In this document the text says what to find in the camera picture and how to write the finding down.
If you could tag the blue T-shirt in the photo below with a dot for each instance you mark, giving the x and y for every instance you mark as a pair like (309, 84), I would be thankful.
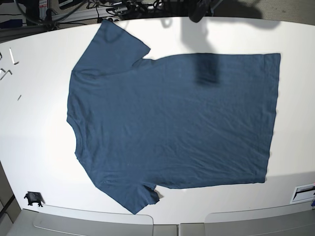
(182, 121)

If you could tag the black plastic clip part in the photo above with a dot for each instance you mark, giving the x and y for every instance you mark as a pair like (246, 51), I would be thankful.
(34, 198)

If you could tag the long silver hex key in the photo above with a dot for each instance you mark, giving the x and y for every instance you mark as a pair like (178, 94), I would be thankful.
(14, 61)

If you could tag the silver hex key pair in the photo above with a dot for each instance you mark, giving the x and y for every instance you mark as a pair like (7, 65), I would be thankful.
(3, 73)

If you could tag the right grey chair back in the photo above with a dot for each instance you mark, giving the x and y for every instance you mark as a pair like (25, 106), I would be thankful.
(290, 220)

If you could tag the blue box in background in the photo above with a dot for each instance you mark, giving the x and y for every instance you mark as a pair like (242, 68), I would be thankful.
(12, 23)

